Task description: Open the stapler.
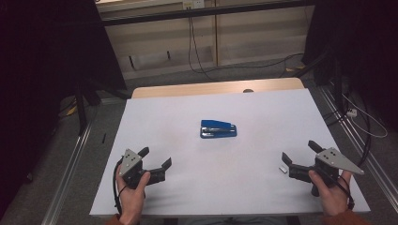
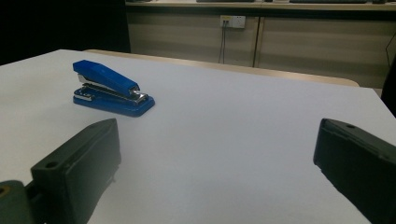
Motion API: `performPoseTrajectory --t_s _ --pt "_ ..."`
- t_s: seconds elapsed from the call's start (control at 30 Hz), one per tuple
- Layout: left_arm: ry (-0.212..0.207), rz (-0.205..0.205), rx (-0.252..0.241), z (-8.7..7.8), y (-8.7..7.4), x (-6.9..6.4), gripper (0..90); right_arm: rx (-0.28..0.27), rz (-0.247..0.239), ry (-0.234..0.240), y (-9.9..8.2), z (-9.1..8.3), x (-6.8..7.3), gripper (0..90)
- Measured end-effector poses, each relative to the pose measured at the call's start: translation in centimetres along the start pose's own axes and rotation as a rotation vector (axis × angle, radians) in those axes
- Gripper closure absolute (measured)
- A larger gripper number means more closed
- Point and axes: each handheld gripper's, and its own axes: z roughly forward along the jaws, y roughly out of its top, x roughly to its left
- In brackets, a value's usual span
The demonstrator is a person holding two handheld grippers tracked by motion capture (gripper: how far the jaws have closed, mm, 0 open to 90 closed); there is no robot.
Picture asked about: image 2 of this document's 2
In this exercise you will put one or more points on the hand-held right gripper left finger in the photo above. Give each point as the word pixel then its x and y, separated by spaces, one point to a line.
pixel 71 174

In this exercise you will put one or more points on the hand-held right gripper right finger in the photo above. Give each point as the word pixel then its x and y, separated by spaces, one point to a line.
pixel 358 165

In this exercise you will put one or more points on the blue stapler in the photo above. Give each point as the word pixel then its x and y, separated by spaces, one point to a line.
pixel 107 81

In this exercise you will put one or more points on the black curtain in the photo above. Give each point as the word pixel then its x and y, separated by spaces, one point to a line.
pixel 62 25
pixel 390 90

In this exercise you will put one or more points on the beige wooden cabinet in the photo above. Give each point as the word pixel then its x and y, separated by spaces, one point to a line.
pixel 311 46

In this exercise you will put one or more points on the white table cover sheet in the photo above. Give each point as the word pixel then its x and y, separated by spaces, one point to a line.
pixel 218 130

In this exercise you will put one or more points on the wooden table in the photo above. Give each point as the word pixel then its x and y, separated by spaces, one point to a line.
pixel 249 70

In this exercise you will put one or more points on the white wall outlet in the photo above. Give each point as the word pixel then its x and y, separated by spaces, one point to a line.
pixel 233 21

